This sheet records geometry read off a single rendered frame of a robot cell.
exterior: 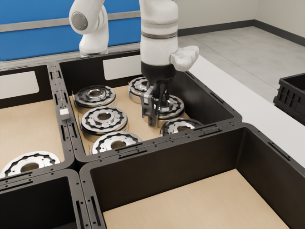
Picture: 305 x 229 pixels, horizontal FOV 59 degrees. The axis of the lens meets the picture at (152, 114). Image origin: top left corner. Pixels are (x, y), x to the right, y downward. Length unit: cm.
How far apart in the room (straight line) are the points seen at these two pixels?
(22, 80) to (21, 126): 13
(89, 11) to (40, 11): 162
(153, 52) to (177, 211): 29
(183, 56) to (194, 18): 342
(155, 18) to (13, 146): 39
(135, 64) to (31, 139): 34
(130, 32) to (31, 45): 87
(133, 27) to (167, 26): 212
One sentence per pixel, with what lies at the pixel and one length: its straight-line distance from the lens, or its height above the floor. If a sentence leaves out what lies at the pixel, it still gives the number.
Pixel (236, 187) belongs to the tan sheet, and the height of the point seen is 83.
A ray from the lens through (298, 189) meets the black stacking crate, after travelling 45.
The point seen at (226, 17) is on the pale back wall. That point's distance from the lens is 424.
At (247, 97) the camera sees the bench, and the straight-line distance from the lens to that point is 105.
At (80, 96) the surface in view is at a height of 86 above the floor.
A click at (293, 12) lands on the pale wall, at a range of 410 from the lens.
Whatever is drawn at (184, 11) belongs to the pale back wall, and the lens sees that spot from 383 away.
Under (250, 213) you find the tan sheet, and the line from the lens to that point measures 49.
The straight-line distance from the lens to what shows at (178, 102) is 66.
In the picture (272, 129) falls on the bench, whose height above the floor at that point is 70.
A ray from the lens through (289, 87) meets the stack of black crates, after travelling 146.
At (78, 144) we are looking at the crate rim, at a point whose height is 93.
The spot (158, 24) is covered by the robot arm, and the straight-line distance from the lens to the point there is 50.
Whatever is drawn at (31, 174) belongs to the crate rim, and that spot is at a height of 93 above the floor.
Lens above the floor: 121
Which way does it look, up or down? 34 degrees down
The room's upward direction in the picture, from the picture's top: straight up
